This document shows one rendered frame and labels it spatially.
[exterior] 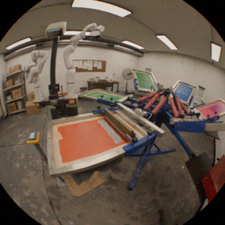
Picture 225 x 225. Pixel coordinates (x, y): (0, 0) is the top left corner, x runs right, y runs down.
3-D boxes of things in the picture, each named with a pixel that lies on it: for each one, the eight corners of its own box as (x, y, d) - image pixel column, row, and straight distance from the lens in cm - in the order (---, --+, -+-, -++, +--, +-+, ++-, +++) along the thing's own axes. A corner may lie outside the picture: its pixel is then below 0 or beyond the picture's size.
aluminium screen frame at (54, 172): (52, 177, 58) (49, 174, 55) (49, 123, 99) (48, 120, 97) (152, 139, 82) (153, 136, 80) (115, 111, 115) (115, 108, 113)
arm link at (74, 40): (68, 53, 104) (70, 54, 118) (86, 42, 105) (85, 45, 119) (61, 42, 109) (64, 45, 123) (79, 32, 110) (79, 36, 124)
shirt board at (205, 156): (214, 184, 120) (220, 180, 116) (194, 206, 88) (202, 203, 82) (169, 118, 162) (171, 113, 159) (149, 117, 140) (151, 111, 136)
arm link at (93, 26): (83, 39, 110) (99, 31, 115) (79, 31, 106) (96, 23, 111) (80, 37, 118) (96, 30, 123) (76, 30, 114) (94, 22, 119)
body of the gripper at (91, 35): (101, 34, 105) (96, 39, 97) (92, 34, 110) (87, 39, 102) (100, 29, 102) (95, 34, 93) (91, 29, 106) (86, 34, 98)
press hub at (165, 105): (144, 164, 183) (175, 91, 114) (132, 152, 195) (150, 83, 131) (156, 155, 209) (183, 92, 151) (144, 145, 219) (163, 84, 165)
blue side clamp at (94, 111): (93, 118, 100) (93, 112, 96) (91, 116, 104) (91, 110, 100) (117, 113, 112) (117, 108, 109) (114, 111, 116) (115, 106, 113)
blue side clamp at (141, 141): (125, 157, 64) (127, 150, 58) (121, 152, 66) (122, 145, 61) (152, 141, 82) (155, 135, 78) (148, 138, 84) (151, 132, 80)
